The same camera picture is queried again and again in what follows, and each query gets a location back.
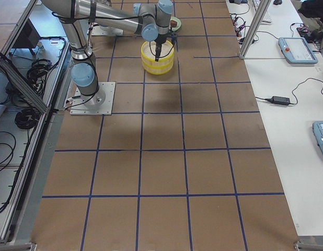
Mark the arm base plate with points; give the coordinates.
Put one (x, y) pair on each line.
(96, 32)
(100, 104)

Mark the teach pendant far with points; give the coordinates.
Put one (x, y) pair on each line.
(297, 51)

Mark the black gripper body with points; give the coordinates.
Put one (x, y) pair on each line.
(160, 42)

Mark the teach pendant near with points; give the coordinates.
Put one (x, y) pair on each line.
(318, 133)

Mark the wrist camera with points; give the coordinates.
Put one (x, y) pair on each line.
(173, 37)

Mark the aluminium frame post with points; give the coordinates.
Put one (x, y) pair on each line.
(255, 23)

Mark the green bowl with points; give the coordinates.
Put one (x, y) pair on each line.
(178, 24)

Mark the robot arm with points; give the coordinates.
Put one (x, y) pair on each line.
(151, 21)
(107, 30)

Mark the black power adapter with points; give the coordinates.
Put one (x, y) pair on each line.
(278, 100)

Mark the brown bun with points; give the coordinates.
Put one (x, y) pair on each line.
(173, 23)

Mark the teach pendant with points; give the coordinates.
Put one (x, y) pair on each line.
(297, 51)
(318, 133)

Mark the black box on shelf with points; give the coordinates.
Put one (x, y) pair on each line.
(28, 37)

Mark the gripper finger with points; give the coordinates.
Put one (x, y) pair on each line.
(156, 56)

